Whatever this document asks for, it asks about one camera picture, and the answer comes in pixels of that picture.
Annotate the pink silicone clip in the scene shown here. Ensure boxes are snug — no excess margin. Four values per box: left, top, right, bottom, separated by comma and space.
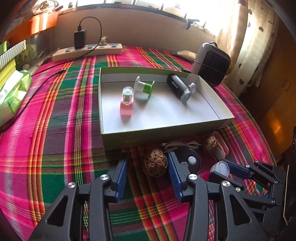
211, 131, 229, 160
120, 87, 134, 116

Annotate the black cable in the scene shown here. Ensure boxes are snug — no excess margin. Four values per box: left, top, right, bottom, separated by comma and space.
0, 17, 102, 132

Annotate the beige power strip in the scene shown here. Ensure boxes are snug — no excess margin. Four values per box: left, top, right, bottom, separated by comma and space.
52, 43, 123, 62

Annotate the black round disc holder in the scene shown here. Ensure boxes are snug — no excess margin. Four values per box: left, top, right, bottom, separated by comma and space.
172, 146, 201, 173

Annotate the green white spool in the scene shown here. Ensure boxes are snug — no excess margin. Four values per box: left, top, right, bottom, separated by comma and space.
133, 76, 155, 100

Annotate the beige cone-shaped object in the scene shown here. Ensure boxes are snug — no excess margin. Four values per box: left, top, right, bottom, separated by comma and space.
171, 50, 197, 61

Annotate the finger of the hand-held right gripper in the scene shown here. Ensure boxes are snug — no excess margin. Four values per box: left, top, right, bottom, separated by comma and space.
209, 173, 275, 207
223, 160, 287, 186

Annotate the green cardboard box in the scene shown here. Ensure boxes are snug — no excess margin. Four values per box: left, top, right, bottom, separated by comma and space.
98, 67, 235, 151

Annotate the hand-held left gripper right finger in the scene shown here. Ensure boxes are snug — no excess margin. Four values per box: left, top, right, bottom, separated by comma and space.
168, 152, 270, 241

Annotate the black window hook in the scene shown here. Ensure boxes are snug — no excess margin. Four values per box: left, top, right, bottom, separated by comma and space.
186, 19, 199, 30

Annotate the heart print curtain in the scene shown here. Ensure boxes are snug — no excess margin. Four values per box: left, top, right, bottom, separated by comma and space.
215, 0, 280, 93

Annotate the carved brown walnut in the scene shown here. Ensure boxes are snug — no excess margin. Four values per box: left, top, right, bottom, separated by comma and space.
203, 136, 219, 153
144, 149, 168, 178

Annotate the white cable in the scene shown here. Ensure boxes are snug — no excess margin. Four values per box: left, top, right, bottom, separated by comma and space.
162, 141, 201, 151

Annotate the black charger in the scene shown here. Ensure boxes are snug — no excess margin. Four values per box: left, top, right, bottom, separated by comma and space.
74, 30, 87, 49

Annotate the black silver handheld device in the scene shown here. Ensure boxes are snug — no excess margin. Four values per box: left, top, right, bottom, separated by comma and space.
166, 74, 197, 106

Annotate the orange box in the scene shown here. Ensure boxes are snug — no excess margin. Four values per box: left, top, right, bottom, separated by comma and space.
2, 13, 58, 43

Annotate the wooden cabinet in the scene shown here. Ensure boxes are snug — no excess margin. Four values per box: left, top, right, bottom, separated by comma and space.
238, 23, 296, 158

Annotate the pink green plaid tablecloth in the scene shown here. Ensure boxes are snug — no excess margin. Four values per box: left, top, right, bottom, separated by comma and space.
0, 45, 278, 241

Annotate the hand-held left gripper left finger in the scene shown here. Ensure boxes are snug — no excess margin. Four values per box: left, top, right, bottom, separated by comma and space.
28, 158, 129, 241

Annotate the green tissue pack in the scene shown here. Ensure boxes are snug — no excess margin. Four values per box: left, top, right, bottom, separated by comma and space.
0, 70, 33, 121

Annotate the small grey heater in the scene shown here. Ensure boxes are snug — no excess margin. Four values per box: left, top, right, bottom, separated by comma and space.
191, 42, 231, 87

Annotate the small white jar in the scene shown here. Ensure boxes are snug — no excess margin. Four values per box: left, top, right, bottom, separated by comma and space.
210, 161, 230, 176

